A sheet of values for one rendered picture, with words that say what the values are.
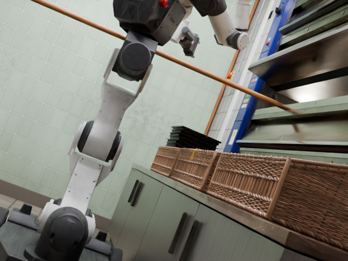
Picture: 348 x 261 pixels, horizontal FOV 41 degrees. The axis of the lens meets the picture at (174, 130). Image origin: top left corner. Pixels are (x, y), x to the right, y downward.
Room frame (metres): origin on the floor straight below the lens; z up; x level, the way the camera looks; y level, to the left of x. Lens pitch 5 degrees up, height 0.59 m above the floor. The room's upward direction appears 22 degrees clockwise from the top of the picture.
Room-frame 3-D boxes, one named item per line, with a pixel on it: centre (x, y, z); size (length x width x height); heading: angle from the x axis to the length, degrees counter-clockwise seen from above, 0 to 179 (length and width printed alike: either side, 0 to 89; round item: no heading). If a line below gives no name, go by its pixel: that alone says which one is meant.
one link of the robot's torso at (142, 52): (1.88, 0.26, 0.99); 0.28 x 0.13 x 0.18; 10
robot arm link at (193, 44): (2.31, 0.10, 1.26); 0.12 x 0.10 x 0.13; 155
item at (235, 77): (3.50, -0.29, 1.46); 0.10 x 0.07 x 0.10; 11
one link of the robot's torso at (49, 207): (1.82, 0.25, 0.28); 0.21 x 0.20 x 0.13; 10
